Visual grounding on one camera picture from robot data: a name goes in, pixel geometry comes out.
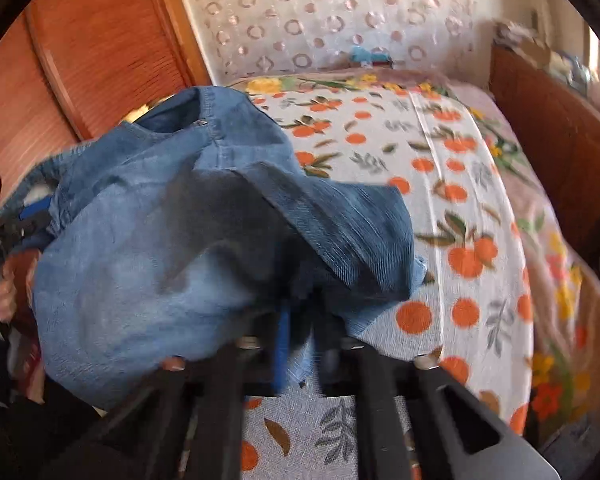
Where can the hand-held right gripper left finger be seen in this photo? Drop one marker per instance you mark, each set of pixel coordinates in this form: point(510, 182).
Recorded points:
point(281, 360)

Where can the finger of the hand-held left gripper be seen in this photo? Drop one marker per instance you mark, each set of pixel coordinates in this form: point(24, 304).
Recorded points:
point(30, 222)

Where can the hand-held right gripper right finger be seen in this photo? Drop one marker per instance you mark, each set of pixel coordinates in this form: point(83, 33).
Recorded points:
point(380, 410)

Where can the blue denim pants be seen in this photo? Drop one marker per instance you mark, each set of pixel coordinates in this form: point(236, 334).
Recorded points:
point(180, 220)

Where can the wooden slatted wardrobe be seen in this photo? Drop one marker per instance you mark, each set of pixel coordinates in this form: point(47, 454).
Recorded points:
point(95, 45)

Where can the orange fruit print bedsheet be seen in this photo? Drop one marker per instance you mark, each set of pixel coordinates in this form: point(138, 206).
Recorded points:
point(455, 210)

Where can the floral blanket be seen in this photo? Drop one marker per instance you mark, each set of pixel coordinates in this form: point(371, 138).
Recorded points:
point(545, 240)

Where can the blue tissue pack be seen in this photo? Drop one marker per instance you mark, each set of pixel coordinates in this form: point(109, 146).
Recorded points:
point(365, 54)

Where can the long wooden cabinet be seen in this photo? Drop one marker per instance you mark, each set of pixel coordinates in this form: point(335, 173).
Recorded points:
point(555, 130)

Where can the sheer circle pattern curtain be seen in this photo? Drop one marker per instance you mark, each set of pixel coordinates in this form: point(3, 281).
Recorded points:
point(330, 10)

